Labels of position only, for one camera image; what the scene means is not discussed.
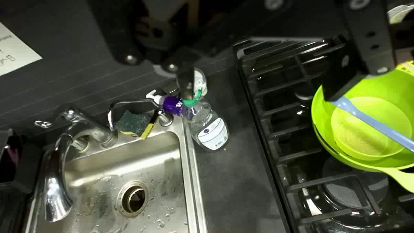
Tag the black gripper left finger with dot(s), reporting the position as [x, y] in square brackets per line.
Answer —
[185, 81]

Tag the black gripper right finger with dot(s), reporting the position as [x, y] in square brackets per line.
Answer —
[344, 72]

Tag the purple pump bottle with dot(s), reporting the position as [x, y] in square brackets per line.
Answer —
[171, 103]

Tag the green capped dish soap bottle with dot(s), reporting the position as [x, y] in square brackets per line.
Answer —
[211, 131]

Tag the lime green bowl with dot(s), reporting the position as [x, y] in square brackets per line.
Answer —
[366, 124]

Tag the green and yellow sponge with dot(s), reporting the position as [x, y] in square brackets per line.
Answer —
[129, 121]

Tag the black gas stove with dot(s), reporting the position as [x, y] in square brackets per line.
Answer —
[275, 129]

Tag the stainless steel sink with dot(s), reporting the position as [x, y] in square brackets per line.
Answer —
[107, 172]

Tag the small chrome sink knob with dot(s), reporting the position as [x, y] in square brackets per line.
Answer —
[43, 123]

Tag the white paper sign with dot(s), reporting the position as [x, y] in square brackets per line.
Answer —
[14, 52]

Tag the chrome faucet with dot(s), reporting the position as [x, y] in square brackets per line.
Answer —
[53, 198]

